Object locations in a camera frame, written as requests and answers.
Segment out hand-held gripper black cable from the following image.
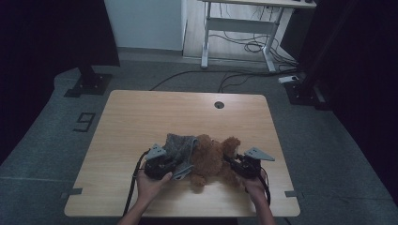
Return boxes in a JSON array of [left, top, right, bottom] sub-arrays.
[[123, 149, 152, 218], [258, 167, 272, 206]]

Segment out grey tape strip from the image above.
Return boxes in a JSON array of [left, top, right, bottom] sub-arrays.
[[284, 189, 304, 199], [60, 187, 84, 199]]

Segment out left hand-held gripper black cable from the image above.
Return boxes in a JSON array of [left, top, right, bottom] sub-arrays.
[[123, 149, 152, 218]]

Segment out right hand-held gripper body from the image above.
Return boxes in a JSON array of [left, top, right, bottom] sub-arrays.
[[234, 146, 277, 180]]

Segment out white power strip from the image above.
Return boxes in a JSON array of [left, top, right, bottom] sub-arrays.
[[277, 75, 300, 84]]

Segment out white metal frame desk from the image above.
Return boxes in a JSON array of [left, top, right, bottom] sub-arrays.
[[198, 0, 317, 73]]

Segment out right hand-held gripper black cable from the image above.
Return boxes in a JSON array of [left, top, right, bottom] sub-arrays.
[[258, 167, 272, 206]]

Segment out long black floor cable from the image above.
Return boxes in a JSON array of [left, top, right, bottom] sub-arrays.
[[149, 68, 299, 93]]

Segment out grey fuzzy cloth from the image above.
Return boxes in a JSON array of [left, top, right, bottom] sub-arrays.
[[162, 133, 199, 182]]

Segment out black stand base plate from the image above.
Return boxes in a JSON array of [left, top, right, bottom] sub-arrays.
[[284, 73, 332, 111], [64, 65, 114, 98]]

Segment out dark curtain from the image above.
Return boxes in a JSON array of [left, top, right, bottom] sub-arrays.
[[0, 0, 121, 165], [297, 0, 398, 204]]

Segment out brown teddy bear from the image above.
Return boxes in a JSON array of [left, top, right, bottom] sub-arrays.
[[188, 134, 249, 190]]

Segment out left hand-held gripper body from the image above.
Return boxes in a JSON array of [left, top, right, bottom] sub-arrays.
[[144, 143, 176, 181]]

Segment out person's right hand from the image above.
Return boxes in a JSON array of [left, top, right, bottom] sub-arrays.
[[242, 174, 270, 204]]

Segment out black cable bundle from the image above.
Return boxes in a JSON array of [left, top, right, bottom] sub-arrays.
[[208, 3, 299, 68]]

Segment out person's left hand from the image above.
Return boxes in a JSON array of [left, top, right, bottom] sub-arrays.
[[136, 171, 174, 204]]

